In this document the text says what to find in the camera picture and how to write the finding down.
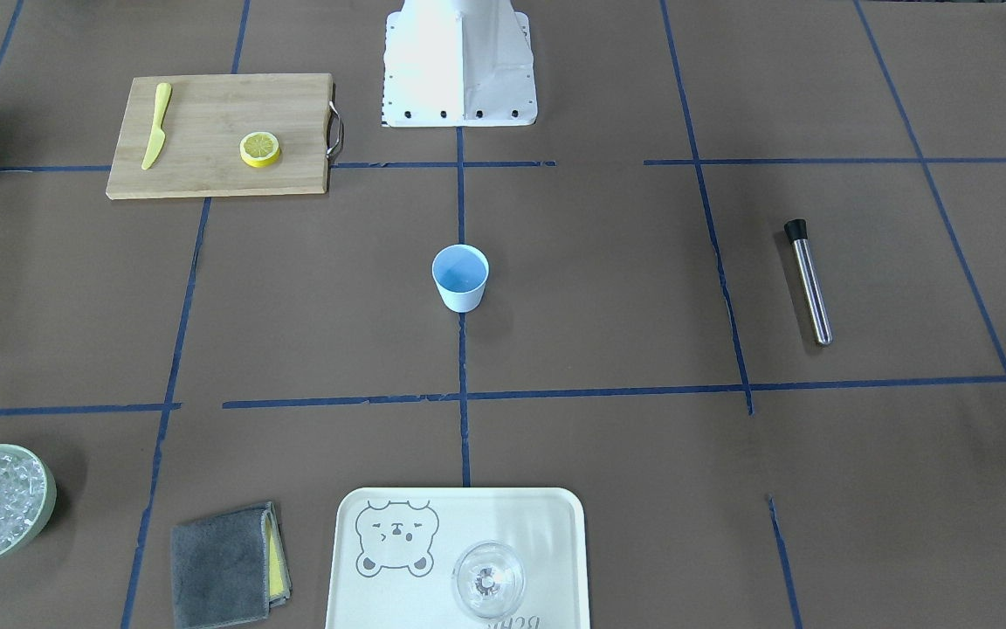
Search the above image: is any yellow lemon slice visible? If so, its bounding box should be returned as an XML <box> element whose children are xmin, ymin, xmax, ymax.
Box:
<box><xmin>238</xmin><ymin>131</ymin><xmax>282</xmax><ymax>169</ymax></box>

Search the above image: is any steel muddler black tip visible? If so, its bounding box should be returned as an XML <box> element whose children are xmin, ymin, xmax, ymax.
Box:
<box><xmin>783</xmin><ymin>218</ymin><xmax>834</xmax><ymax>347</ymax></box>

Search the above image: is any light blue cup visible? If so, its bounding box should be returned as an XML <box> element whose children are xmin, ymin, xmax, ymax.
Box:
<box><xmin>431</xmin><ymin>244</ymin><xmax>491</xmax><ymax>314</ymax></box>

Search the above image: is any clear wine glass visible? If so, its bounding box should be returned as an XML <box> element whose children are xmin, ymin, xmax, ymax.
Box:
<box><xmin>451</xmin><ymin>540</ymin><xmax>527</xmax><ymax>624</ymax></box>

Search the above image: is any cream bear tray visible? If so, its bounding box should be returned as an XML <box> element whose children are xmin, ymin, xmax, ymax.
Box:
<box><xmin>325</xmin><ymin>488</ymin><xmax>590</xmax><ymax>628</ymax></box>

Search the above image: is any wooden cutting board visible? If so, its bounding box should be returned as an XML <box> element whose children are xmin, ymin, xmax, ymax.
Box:
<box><xmin>107</xmin><ymin>74</ymin><xmax>343</xmax><ymax>200</ymax></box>

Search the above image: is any yellow cloth under grey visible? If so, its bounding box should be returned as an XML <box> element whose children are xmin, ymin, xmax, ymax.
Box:
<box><xmin>265</xmin><ymin>508</ymin><xmax>292</xmax><ymax>606</ymax></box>

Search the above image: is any grey folded cloth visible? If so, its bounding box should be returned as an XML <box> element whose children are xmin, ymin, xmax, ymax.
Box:
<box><xmin>170</xmin><ymin>501</ymin><xmax>276</xmax><ymax>628</ymax></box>

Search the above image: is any yellow plastic knife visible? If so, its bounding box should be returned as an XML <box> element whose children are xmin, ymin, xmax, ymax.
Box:
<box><xmin>141</xmin><ymin>82</ymin><xmax>173</xmax><ymax>170</ymax></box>

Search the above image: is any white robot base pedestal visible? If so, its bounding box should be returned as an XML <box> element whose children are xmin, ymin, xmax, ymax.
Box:
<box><xmin>381</xmin><ymin>1</ymin><xmax>539</xmax><ymax>128</ymax></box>

